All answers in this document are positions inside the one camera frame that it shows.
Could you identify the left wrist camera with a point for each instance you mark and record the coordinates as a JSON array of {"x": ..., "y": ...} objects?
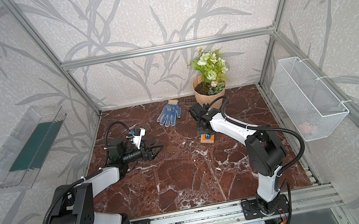
[{"x": 136, "y": 136}]

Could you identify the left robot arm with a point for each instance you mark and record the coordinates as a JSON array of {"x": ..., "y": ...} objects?
[{"x": 74, "y": 203}]

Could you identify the pink long block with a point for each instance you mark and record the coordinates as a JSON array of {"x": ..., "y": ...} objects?
[{"x": 206, "y": 142}]

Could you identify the flower pot with plant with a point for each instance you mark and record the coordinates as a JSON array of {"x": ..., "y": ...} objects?
[{"x": 211, "y": 82}]

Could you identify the brown slotted plastic scoop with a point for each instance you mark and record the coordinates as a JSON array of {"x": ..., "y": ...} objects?
[{"x": 189, "y": 101}]

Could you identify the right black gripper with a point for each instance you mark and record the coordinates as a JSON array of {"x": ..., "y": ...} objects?
[{"x": 202, "y": 128}]

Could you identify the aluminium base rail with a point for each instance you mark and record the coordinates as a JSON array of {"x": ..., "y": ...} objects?
[{"x": 303, "y": 200}]

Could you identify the blue dotted work glove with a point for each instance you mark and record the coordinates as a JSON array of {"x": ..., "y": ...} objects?
[{"x": 170, "y": 113}]

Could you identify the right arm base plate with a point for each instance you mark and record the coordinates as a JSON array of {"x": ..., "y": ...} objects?
[{"x": 254, "y": 208}]

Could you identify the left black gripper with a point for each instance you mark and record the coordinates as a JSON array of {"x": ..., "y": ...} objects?
[{"x": 144, "y": 153}]

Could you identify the pink object in basket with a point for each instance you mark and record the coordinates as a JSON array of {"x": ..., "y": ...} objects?
[{"x": 306, "y": 128}]

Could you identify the white wire mesh basket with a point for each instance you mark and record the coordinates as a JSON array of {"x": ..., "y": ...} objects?
[{"x": 305, "y": 97}]

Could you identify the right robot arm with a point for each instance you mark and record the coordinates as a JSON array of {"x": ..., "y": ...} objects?
[{"x": 265, "y": 150}]

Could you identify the clear plastic wall shelf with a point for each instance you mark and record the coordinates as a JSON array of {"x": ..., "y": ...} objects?
[{"x": 24, "y": 152}]

